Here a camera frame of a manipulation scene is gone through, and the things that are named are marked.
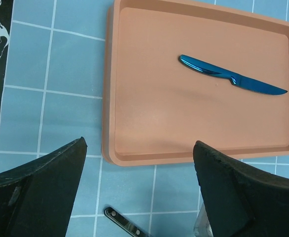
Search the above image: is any blue patterned knife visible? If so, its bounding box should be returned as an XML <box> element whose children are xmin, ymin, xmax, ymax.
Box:
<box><xmin>179</xmin><ymin>54</ymin><xmax>288</xmax><ymax>95</ymax></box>

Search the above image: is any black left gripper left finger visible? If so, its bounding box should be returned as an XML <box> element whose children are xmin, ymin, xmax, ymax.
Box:
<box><xmin>0</xmin><ymin>137</ymin><xmax>87</xmax><ymax>237</ymax></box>

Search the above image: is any orange plastic tray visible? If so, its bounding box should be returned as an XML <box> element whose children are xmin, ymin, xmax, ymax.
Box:
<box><xmin>101</xmin><ymin>0</ymin><xmax>289</xmax><ymax>166</ymax></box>

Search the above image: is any silver metal fork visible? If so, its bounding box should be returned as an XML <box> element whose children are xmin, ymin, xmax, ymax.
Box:
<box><xmin>103</xmin><ymin>204</ymin><xmax>213</xmax><ymax>237</ymax></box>

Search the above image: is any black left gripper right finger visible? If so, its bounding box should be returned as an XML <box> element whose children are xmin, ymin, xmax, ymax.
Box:
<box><xmin>193</xmin><ymin>141</ymin><xmax>289</xmax><ymax>237</ymax></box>

